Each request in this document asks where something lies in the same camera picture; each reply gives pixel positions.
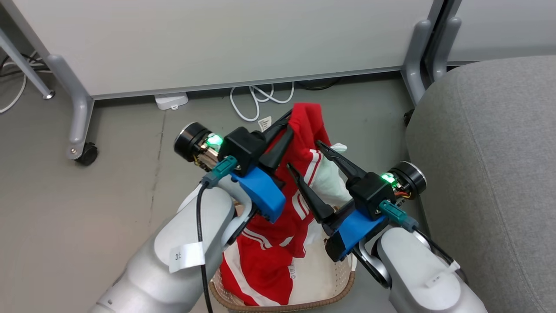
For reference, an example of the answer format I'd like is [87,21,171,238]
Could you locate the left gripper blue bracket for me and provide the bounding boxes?
[174,110,295,223]

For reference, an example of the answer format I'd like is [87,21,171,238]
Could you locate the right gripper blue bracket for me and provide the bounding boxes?
[286,140,427,262]

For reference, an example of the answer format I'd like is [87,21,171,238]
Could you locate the red white striped jersey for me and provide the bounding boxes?
[219,102,353,307]

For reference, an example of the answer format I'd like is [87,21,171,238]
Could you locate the cream laundry basket brown rim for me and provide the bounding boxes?
[208,250,357,313]

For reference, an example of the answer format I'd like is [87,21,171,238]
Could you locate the grey fabric sofa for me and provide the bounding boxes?
[405,56,556,313]

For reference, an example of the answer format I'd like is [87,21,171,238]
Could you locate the black caster wheel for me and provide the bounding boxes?
[75,143,99,166]

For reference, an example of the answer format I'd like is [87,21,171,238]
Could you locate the grey metal table leg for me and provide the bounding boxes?
[0,28,56,100]

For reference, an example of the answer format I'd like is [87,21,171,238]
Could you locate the looped white floor cable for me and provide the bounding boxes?
[229,83,296,122]

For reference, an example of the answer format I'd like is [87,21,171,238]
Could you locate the teal left camera connector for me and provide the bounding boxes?
[202,156,238,188]

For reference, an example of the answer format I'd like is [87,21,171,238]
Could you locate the teal camera connector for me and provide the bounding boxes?
[202,156,238,188]
[378,200,418,231]

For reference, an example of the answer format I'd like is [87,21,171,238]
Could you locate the black floor cable under partition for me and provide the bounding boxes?
[298,77,341,91]

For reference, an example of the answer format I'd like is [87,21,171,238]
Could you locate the teal right camera connector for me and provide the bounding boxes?
[378,200,418,231]

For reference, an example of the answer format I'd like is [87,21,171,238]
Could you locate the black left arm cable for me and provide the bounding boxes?
[196,183,214,313]

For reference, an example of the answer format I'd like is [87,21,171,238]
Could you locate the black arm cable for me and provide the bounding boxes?
[410,228,469,283]
[196,183,214,313]

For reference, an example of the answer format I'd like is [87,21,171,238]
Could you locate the wide white partition grey frame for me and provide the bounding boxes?
[0,0,446,160]

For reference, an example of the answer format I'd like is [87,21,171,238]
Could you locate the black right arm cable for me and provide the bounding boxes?
[410,228,469,283]

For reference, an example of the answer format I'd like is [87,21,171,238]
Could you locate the narrow white partition grey frame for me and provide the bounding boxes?
[430,0,556,83]

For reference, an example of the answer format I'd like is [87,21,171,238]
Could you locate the thin black floor cables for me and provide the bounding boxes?
[0,52,49,79]

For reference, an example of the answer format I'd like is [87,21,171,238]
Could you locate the long white floor cable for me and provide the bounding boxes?
[0,52,29,114]

